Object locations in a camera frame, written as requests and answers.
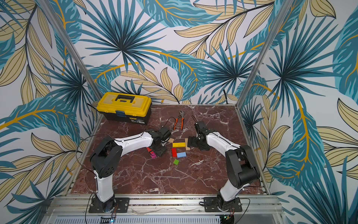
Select natural wood long block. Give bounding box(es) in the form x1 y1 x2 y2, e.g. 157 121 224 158
185 138 191 151

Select yellow long block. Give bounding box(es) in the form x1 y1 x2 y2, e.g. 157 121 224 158
172 142 186 148

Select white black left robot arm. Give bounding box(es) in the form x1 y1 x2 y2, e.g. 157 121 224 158
90 127 171 213

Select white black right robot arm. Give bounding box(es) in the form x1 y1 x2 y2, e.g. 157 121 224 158
188 121 260 212

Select light blue flat block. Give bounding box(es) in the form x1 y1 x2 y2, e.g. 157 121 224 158
177 152 187 158

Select green small cube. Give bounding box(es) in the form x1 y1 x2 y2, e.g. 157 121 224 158
173 159 180 165

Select orange groove joint pliers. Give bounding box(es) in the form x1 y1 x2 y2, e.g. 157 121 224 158
173 111 185 130

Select yellow black toolbox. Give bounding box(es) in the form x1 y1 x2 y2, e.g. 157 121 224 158
97 92 152 125

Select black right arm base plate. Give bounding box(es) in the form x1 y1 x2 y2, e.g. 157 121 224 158
202 197 242 212

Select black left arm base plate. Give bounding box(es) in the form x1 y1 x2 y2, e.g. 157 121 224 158
89 195 130 213

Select aluminium front rail frame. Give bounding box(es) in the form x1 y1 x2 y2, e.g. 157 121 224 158
41 194 288 224

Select silver left corner post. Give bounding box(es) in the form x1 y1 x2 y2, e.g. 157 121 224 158
37 0 103 100

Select silver aluminium corner post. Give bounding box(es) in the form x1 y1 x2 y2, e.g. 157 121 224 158
236 0 293 111

